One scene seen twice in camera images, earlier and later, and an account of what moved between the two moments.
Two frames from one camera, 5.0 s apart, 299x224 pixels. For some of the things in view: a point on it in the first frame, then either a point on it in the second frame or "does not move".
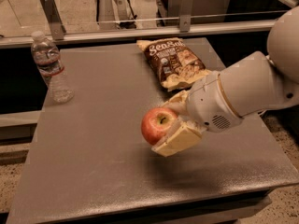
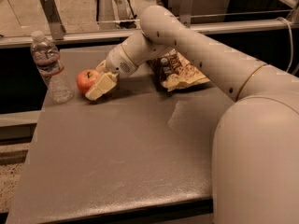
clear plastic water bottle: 48,59 does not move
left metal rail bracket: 53,14 does not move
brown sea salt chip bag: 173,62 does not move
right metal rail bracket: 187,7 does not move
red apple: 155,121 -> 86,78
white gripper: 209,102 -> 119,62
